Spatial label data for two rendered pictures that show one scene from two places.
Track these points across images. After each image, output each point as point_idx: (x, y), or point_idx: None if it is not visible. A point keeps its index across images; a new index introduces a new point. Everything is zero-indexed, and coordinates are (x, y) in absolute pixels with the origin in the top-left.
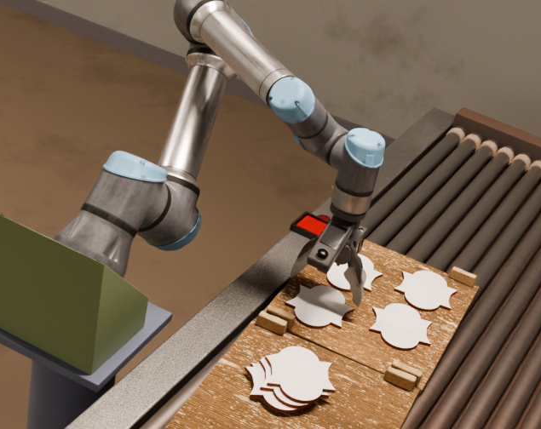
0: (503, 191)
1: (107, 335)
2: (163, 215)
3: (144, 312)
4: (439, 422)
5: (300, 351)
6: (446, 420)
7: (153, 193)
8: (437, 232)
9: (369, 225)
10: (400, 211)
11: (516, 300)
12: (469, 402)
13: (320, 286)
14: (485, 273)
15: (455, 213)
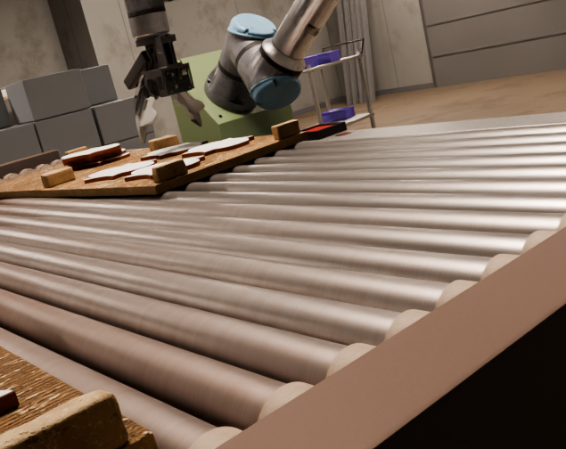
0: (462, 177)
1: (188, 130)
2: (236, 64)
3: (219, 136)
4: (7, 206)
5: (111, 146)
6: (7, 208)
7: (230, 42)
8: (300, 165)
9: (329, 146)
10: (357, 145)
11: (122, 212)
12: None
13: (200, 143)
14: (192, 193)
15: (356, 163)
